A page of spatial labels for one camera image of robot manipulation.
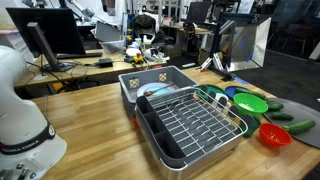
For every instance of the black backpack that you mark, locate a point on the black backpack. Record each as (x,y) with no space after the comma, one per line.
(143,21)

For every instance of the long dark green cucumber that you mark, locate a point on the long dark green cucumber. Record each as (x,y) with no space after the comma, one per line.
(250,93)

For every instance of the white Franka robot base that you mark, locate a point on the white Franka robot base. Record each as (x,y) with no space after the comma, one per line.
(20,116)

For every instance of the dark green plate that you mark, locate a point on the dark green plate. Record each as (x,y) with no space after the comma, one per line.
(215,89)

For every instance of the yellow toy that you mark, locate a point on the yellow toy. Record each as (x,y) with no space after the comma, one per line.
(138,59)

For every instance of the dark blue metal frame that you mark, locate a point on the dark blue metal frame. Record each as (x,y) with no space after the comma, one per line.
(216,40)

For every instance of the red plastic item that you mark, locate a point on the red plastic item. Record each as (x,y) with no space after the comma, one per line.
(135,121)

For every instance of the wooden spoon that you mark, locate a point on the wooden spoon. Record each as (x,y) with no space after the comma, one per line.
(156,90)

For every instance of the large green zucchini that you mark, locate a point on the large green zucchini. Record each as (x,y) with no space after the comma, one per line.
(300,126)

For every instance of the grey round tray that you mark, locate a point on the grey round tray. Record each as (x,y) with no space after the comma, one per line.
(303,108)

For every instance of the dark green plastic cup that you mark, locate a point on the dark green plastic cup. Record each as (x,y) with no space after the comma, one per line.
(255,127)

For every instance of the wooden background desk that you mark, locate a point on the wooden background desk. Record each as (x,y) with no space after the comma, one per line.
(90,69)

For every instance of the orange plastic bowl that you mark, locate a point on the orange plastic bowl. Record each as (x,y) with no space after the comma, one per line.
(275,135)

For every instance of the white printed box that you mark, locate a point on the white printed box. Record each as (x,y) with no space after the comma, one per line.
(15,41)

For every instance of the light blue plate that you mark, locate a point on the light blue plate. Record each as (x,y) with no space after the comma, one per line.
(161,91)

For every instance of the lavender plate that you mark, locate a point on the lavender plate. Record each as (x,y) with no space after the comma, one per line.
(145,88)

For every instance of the small stubby green cucumber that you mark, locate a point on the small stubby green cucumber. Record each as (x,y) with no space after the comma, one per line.
(276,106)

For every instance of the grey plastic bin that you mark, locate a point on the grey plastic bin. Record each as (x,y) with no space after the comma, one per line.
(176,78)

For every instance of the light green colander bowl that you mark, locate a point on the light green colander bowl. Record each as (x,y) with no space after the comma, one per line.
(250,103)

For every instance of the white bars bundle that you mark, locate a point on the white bars bundle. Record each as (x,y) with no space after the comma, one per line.
(210,63)

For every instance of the grey cutlery holder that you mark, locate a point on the grey cutlery holder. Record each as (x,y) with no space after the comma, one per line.
(160,140)

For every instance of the white bottle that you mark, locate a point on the white bottle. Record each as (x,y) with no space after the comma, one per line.
(147,40)

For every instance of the black computer monitor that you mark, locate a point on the black computer monitor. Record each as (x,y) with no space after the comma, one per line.
(60,30)

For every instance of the grey remote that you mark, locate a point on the grey remote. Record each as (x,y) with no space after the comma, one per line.
(189,65)

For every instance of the black power adapter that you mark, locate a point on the black power adapter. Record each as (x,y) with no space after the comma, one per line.
(106,62)

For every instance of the black background monitor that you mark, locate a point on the black background monitor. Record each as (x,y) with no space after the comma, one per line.
(198,11)

